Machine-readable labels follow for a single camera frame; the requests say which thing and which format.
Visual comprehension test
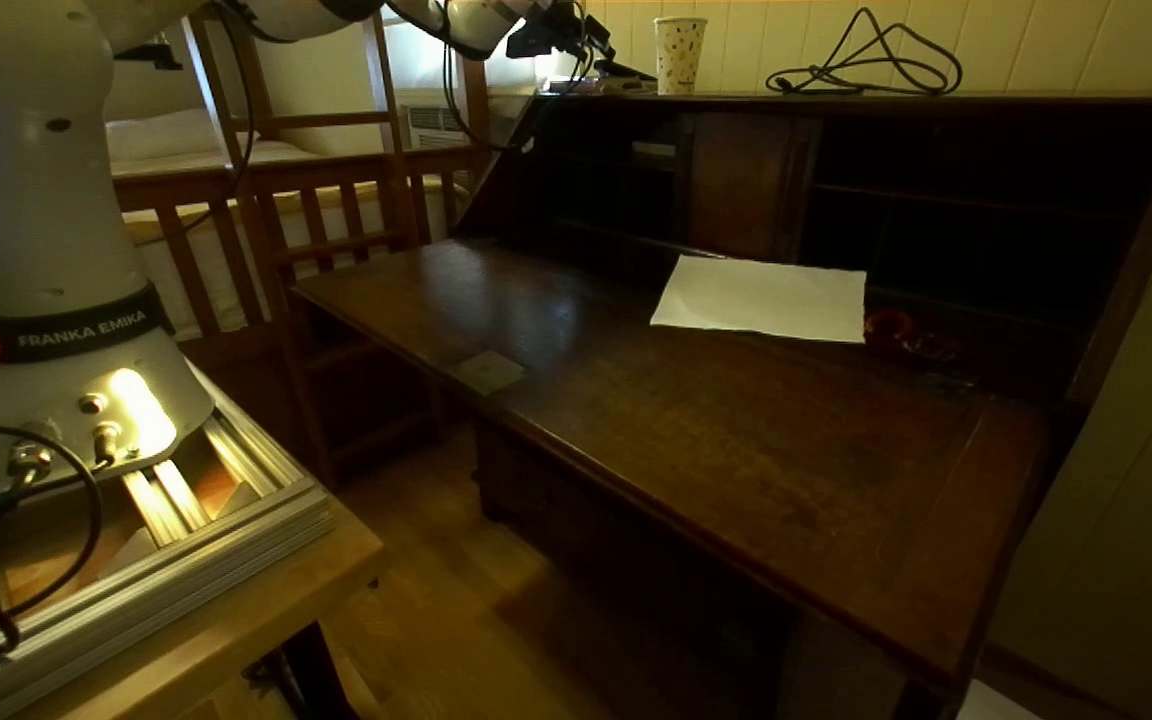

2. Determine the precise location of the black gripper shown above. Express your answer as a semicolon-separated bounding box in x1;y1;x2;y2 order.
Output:
509;2;590;58

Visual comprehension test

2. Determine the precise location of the dark wooden secretary desk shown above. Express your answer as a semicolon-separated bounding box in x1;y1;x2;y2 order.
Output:
293;92;1152;720

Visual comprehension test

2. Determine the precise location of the dotted paper cup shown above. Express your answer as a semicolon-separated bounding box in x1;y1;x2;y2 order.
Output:
650;10;710;101

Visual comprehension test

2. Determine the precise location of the white radiator grille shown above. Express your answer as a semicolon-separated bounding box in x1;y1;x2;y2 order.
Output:
400;101;471;137

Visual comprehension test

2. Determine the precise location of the white paper sheet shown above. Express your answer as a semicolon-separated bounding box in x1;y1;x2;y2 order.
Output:
648;252;871;348

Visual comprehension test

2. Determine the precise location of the small pale card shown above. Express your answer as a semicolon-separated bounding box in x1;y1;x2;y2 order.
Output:
452;348;529;395

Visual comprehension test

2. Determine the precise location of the dark wooden slatted chair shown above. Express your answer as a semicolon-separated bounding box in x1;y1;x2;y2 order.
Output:
248;174;452;487

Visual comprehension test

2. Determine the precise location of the white mattress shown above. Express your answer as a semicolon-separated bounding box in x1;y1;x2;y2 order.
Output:
101;102;328;181

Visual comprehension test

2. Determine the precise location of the light wooden robot table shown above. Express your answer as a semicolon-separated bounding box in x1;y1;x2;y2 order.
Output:
9;495;388;720

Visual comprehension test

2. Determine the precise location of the black tangled cable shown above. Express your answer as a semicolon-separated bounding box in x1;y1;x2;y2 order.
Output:
763;2;968;101

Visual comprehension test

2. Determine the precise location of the wooden bed frame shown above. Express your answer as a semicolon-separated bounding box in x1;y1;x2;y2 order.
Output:
101;0;500;353

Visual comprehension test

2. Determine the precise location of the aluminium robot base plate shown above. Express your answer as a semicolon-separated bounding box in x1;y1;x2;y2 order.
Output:
0;375;338;717

